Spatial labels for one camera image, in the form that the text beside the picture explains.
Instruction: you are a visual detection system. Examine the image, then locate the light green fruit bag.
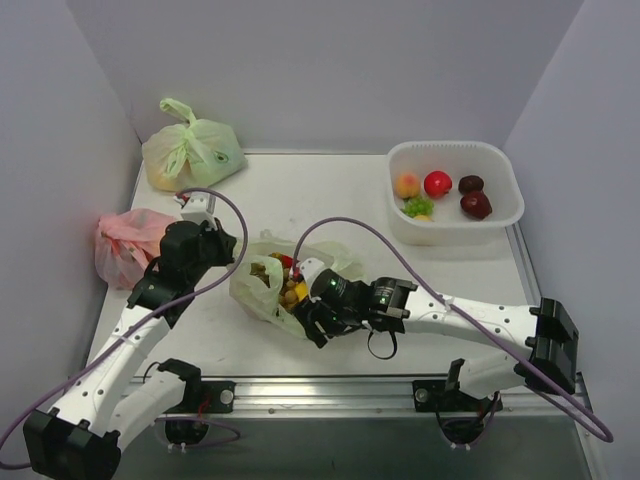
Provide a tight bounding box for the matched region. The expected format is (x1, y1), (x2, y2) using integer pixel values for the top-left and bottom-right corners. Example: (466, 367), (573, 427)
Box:
(229, 230), (366, 339)

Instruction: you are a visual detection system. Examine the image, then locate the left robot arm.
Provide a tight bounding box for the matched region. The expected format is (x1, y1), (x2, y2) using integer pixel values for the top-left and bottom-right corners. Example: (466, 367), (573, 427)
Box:
(23, 214), (237, 479)

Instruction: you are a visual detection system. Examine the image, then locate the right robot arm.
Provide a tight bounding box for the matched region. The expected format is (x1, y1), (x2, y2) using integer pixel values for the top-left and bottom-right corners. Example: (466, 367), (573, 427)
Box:
(293, 259), (579, 409)

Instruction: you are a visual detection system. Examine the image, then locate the pink knotted plastic bag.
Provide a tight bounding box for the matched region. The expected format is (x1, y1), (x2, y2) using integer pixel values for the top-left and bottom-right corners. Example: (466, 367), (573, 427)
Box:
(94, 208), (176, 290)

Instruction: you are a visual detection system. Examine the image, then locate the red tomato in bag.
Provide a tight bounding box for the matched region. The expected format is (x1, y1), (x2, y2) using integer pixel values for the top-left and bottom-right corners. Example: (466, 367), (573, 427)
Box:
(278, 255), (294, 271)

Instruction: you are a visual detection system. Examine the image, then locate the green knotted plastic bag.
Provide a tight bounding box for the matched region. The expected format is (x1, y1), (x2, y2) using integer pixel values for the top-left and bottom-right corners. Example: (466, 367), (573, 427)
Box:
(141, 98), (248, 192)

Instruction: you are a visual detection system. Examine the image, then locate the dark red fruit lower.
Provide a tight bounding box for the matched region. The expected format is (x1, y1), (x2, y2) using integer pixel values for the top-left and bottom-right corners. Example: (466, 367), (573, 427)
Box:
(460, 191), (493, 220)

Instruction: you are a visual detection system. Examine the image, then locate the dark maroon fruit upper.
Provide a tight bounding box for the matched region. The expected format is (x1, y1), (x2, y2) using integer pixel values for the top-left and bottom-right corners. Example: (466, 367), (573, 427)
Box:
(458, 175), (485, 195)

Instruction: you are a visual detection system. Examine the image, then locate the yellow bell pepper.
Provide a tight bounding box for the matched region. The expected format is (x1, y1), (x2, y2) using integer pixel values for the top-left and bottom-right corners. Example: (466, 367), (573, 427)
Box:
(293, 282), (309, 302)

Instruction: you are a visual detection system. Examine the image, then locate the brown longan bunch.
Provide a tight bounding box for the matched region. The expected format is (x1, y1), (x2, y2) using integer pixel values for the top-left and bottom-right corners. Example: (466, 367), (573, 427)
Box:
(250, 252), (299, 311)

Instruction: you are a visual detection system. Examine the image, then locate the green grape bunch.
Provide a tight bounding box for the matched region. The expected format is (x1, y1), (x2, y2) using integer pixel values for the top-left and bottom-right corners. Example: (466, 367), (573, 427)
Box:
(402, 196), (434, 218)

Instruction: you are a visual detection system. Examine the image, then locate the white plastic basket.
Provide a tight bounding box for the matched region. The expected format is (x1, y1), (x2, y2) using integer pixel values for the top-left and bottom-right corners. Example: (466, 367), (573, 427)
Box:
(386, 141), (525, 246)

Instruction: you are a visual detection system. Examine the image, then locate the orange peach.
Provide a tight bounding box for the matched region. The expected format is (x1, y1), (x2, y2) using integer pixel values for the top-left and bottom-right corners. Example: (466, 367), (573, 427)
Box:
(393, 172), (421, 199)

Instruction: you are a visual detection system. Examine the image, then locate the red apple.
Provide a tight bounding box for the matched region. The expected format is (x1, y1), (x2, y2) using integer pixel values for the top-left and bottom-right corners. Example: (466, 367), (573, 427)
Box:
(423, 170), (453, 199)

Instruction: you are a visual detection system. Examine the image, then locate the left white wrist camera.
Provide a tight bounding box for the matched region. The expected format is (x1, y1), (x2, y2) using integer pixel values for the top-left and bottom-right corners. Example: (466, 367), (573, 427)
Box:
(174, 192), (215, 225)

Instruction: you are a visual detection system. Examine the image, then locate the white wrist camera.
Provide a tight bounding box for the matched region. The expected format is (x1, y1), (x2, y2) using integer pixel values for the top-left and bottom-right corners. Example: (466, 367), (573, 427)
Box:
(291, 258), (328, 288)
(174, 192), (215, 225)

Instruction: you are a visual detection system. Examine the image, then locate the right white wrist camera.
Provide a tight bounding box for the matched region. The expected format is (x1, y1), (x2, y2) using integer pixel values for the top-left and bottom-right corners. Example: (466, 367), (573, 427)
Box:
(291, 258), (328, 288)

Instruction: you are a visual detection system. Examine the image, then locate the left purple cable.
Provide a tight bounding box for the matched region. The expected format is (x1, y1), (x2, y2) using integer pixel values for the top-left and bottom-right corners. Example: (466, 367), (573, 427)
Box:
(0, 187), (248, 470)

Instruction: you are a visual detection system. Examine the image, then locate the left black base bracket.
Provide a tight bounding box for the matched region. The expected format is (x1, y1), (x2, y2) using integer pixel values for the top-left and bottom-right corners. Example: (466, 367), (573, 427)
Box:
(182, 380), (236, 415)

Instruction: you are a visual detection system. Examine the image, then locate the black base bracket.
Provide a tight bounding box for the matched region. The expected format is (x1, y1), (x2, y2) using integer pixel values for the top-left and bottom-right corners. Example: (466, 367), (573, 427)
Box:
(412, 359), (492, 414)
(182, 380), (236, 415)

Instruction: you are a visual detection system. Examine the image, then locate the right black base bracket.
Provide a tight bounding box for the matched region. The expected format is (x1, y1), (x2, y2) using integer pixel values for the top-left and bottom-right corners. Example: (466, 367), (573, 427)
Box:
(412, 359), (492, 414)

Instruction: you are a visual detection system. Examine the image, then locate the aluminium mounting rail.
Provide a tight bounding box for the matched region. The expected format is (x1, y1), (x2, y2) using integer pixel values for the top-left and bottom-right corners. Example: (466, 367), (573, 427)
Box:
(102, 374), (595, 417)

